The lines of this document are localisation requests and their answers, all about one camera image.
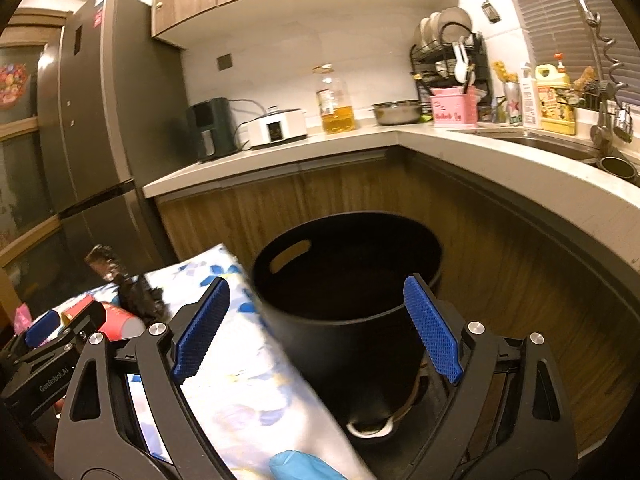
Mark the wire sponge holder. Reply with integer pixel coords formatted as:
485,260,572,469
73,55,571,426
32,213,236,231
557,67,608,111

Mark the black round bin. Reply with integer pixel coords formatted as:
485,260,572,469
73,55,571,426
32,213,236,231
250,211,443,441

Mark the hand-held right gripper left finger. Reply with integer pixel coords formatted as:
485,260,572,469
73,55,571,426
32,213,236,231
54,276,238,480

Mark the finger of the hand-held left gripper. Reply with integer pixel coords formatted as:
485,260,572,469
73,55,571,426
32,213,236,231
0,301,108,367
10,310,65,356

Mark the steel sink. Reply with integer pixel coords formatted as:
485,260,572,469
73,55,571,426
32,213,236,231
450,127,601,162

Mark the cooking oil bottle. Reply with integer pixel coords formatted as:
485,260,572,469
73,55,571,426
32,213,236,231
314,64,357,135

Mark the wooden kitchen counter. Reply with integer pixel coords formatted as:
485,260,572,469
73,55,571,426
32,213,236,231
142,122,640,456

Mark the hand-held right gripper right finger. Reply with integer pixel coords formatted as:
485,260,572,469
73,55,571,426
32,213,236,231
400,273,578,480

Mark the blue floral tablecloth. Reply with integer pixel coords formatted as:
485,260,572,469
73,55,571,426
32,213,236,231
30,242,376,480

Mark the person's right hand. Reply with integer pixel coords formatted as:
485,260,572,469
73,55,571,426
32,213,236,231
269,450,351,480

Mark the dark round cup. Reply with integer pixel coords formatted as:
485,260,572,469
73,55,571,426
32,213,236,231
597,156,639,184

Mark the wooden glass door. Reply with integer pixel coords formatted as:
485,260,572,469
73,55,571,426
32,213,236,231
0,10,68,321

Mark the steel kitchen faucet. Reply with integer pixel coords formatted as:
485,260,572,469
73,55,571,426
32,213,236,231
571,0,637,158

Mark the yellow detergent bottle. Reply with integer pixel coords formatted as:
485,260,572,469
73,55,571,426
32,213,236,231
534,53,577,136

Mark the steel bowl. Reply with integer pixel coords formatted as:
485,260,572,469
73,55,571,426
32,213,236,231
371,100,423,127

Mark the black plastic bag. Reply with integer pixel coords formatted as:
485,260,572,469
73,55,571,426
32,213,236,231
117,272,168,323

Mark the dark foil wrapper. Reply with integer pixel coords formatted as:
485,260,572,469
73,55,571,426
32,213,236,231
85,244,123,283

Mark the pink plastic basket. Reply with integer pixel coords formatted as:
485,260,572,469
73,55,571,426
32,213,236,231
430,86,479,128

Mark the white pump bottle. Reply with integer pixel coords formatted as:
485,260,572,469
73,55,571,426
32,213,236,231
517,63,542,128

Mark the white electric cooker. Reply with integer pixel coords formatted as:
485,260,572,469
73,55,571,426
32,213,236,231
247,106,308,150

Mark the row of white dishes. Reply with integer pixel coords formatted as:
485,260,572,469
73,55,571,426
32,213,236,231
419,6,473,51

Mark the black dish rack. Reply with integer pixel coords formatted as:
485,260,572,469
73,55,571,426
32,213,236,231
410,32,493,123

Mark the white rice spoon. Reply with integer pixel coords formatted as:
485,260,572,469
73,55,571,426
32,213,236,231
451,41,473,83

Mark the black power cable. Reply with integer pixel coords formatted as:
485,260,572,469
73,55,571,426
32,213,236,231
230,99,271,151

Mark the dark grey refrigerator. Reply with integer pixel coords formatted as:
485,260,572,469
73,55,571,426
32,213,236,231
37,0,188,281

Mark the plain red paper cup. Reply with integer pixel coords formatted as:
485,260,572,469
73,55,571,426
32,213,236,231
97,304,146,341

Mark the beer can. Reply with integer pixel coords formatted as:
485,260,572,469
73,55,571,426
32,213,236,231
502,81,525,127

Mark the grey window blind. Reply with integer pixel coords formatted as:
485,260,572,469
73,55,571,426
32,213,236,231
495,0,640,111

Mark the black air fryer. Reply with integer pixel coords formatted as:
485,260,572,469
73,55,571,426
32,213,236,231
186,97,238,163

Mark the colourful flower decoration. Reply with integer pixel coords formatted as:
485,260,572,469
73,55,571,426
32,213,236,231
0,60,28,108

